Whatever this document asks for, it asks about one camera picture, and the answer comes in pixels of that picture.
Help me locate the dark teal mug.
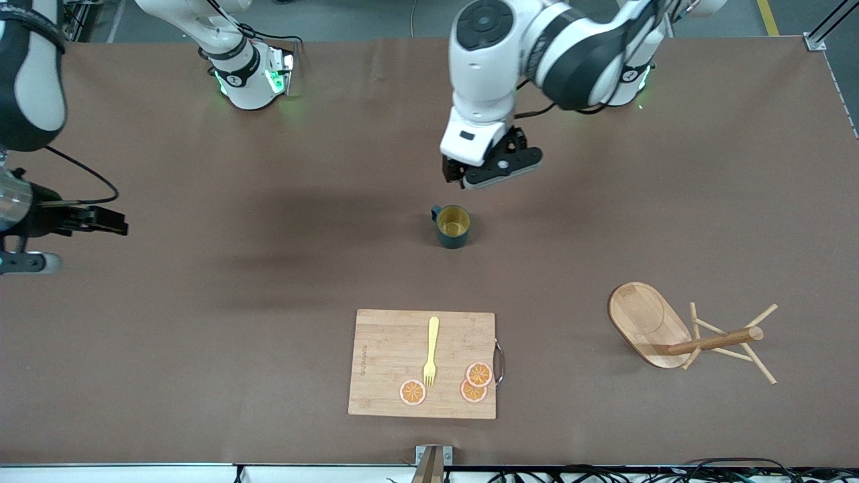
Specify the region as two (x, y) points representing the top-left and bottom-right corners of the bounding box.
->
(432, 205), (472, 250)

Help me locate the wooden mug tree rack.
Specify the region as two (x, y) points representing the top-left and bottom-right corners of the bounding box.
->
(608, 282), (779, 386)

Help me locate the yellow plastic fork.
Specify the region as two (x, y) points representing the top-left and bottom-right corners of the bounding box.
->
(423, 317), (440, 388)

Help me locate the bamboo cutting board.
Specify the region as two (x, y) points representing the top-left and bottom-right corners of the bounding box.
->
(348, 309), (505, 421)

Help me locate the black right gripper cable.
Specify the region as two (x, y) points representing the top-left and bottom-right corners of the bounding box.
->
(42, 145), (120, 205)

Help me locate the aluminium frame post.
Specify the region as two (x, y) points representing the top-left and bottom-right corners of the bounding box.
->
(804, 0), (848, 52)
(64, 0), (95, 42)

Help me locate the black right arm base cable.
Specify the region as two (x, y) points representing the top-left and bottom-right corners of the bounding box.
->
(238, 25), (301, 54)

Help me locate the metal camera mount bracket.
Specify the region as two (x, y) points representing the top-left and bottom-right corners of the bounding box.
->
(415, 445), (454, 483)

